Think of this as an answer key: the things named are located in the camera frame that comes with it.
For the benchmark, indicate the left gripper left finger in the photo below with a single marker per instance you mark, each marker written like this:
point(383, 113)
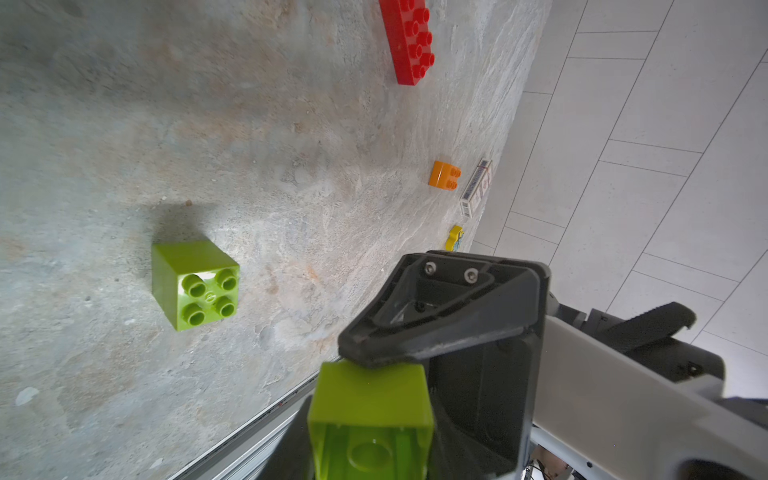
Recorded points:
point(292, 458)

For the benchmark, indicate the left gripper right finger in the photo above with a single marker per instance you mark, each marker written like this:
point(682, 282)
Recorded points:
point(476, 324)

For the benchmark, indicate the lime lego brick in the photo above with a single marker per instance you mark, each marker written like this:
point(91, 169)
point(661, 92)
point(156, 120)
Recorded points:
point(371, 423)
point(194, 283)

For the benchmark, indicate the orange curved lego brick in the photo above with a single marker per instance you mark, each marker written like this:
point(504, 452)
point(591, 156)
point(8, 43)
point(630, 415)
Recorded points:
point(444, 176)

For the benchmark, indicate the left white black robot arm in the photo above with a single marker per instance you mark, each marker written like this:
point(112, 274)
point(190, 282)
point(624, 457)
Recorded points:
point(625, 399)

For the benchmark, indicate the yellow clock lego piece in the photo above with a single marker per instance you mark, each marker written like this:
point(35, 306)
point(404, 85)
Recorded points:
point(454, 239)

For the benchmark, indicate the red lego brick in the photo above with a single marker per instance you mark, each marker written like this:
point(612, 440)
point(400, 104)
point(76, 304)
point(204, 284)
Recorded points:
point(409, 38)

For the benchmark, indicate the white blue card box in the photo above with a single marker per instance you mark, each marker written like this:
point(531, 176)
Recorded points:
point(477, 188)

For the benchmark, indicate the aluminium mounting rail frame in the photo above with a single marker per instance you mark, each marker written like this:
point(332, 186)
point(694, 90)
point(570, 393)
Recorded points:
point(244, 453)

